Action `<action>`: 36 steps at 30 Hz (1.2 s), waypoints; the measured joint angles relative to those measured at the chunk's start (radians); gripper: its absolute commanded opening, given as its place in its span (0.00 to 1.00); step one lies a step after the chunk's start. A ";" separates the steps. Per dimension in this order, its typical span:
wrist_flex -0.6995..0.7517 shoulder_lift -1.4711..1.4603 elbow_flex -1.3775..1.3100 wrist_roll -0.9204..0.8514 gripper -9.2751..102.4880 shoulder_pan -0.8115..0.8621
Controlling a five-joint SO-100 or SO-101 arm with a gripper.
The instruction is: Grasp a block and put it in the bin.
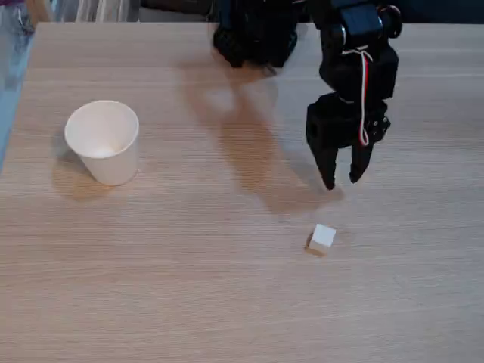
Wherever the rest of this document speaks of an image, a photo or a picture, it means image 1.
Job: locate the wooden chair frame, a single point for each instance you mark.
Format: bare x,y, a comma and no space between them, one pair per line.
39,10

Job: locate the person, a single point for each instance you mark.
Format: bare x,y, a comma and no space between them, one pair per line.
13,45

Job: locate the white paper cup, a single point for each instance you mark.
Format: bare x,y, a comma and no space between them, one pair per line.
106,151

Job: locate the pale striped curtain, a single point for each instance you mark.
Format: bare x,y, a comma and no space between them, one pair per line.
98,10

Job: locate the white cube block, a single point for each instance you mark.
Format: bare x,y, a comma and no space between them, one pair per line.
321,240

